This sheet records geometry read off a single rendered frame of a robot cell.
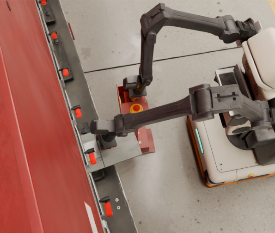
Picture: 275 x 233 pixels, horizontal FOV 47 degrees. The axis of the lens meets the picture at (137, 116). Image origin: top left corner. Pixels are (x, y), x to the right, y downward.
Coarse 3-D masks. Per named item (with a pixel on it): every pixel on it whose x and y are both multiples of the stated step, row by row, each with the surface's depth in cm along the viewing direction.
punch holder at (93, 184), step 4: (92, 180) 123; (92, 184) 118; (92, 188) 113; (96, 188) 127; (96, 192) 121; (96, 196) 118; (96, 200) 111; (100, 204) 120; (100, 208) 117; (100, 212) 112
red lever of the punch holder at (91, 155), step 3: (87, 150) 126; (90, 150) 126; (93, 150) 126; (87, 153) 126; (90, 153) 124; (93, 153) 123; (90, 156) 122; (93, 156) 121; (90, 159) 120; (93, 159) 119; (93, 162) 119; (96, 162) 119
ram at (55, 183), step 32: (0, 0) 52; (32, 0) 124; (0, 32) 43; (32, 32) 85; (0, 64) 39; (32, 64) 64; (32, 96) 52; (64, 96) 126; (32, 128) 43; (64, 128) 85; (32, 160) 37; (64, 160) 64; (32, 192) 34; (64, 192) 52; (32, 224) 32; (64, 224) 44; (96, 224) 86
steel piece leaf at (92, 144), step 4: (84, 144) 146; (88, 144) 146; (92, 144) 146; (96, 144) 146; (88, 148) 145; (96, 148) 145; (96, 152) 144; (88, 156) 144; (96, 156) 144; (100, 156) 144; (88, 160) 143
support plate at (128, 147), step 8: (88, 136) 148; (128, 136) 148; (120, 144) 146; (128, 144) 146; (136, 144) 146; (104, 152) 145; (112, 152) 145; (120, 152) 145; (128, 152) 145; (136, 152) 145; (96, 160) 143; (104, 160) 143; (112, 160) 143; (120, 160) 143; (88, 168) 142; (96, 168) 142
